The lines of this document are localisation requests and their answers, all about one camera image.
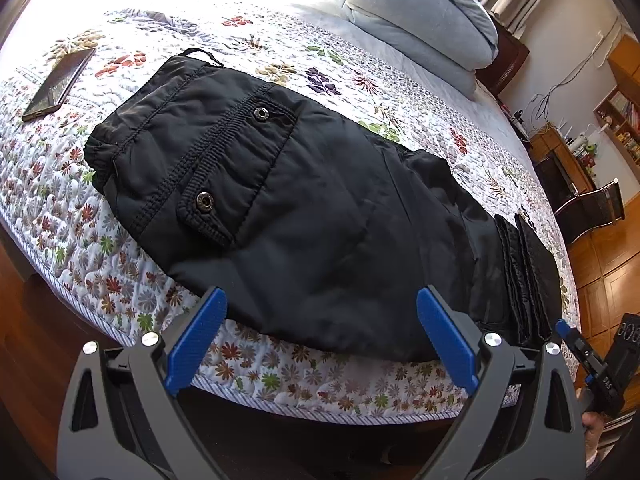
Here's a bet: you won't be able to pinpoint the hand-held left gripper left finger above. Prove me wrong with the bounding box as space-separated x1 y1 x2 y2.
55 286 236 480

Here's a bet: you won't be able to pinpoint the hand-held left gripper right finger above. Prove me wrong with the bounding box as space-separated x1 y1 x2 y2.
416 286 587 480

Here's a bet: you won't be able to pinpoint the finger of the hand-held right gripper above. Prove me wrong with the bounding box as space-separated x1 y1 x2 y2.
555 319 597 377

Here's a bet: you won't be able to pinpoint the black pants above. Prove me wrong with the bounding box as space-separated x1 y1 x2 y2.
84 49 563 363

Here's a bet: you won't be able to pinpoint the person's right hand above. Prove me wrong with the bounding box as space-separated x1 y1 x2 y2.
580 410 610 468

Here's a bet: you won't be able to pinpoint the black office chair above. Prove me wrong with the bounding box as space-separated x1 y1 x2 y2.
552 177 627 247

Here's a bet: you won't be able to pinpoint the wooden desk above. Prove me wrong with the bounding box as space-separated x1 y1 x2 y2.
529 129 597 211

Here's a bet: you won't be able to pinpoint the floral quilt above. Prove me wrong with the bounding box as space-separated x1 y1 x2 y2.
0 7 581 418

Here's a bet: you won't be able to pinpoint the dark wooden headboard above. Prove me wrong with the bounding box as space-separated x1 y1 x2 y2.
475 12 531 107

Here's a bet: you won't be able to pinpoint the black smartphone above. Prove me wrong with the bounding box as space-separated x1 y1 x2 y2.
21 48 97 122

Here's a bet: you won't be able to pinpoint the folded light blue duvet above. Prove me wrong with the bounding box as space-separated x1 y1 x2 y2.
332 0 500 98

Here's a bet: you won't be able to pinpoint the wooden wall shelf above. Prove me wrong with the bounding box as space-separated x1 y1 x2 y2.
593 25 640 181

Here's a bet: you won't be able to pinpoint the hanging cables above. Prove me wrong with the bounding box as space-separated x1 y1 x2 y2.
529 30 622 122

